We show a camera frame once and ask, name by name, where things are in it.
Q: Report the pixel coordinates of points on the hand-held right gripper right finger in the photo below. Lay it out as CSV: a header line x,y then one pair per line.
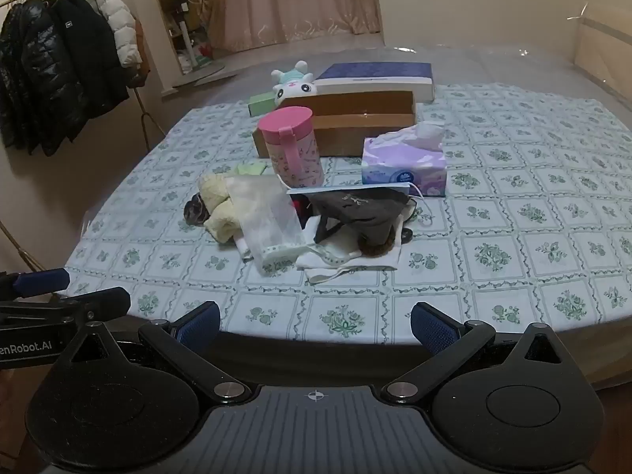
x,y
429,328

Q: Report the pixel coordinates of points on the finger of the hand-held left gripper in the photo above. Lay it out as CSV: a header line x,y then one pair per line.
x,y
98,303
42,280

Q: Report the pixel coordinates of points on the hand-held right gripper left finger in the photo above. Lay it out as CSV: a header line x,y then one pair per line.
x,y
200,328

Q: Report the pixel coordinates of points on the dark brown scrunchie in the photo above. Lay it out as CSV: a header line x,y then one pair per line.
x,y
195,212

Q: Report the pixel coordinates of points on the large white cloth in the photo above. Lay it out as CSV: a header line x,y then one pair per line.
x,y
335,249

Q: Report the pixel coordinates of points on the pale yellow towel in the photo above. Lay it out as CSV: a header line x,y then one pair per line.
x,y
217,197

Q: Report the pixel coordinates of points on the dark grey cloth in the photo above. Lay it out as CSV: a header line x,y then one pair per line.
x,y
360,207

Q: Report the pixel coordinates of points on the light green cloth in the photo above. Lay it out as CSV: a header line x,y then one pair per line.
x,y
252,169

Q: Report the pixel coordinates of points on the brown cardboard box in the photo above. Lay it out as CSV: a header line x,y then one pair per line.
x,y
340,133

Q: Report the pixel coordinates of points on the purple tissue pack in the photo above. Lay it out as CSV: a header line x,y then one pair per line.
x,y
405,168

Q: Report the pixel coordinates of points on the pink patterned bottle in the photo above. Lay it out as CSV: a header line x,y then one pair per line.
x,y
301,158

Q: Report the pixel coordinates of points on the glossy black puffer jacket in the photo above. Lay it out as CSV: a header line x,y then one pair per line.
x,y
29,69

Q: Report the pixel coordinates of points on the matte black jacket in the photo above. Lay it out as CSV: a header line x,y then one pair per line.
x,y
84,59

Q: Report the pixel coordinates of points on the small green box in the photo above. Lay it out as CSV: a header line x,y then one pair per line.
x,y
259,104

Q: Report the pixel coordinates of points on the brown jacket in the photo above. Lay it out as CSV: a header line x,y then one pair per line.
x,y
140,59

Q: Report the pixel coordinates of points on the white rabbit plush toy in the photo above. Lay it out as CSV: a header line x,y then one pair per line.
x,y
294,90

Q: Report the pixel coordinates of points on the blue and white flat box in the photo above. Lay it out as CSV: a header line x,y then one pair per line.
x,y
375,71

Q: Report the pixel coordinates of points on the white puffer jacket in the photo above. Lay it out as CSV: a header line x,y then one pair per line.
x,y
121,24

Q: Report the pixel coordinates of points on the beige bed headboard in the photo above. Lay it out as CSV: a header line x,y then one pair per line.
x,y
607,44

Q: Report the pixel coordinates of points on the pink patterned curtain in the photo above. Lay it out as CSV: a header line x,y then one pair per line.
x,y
296,0

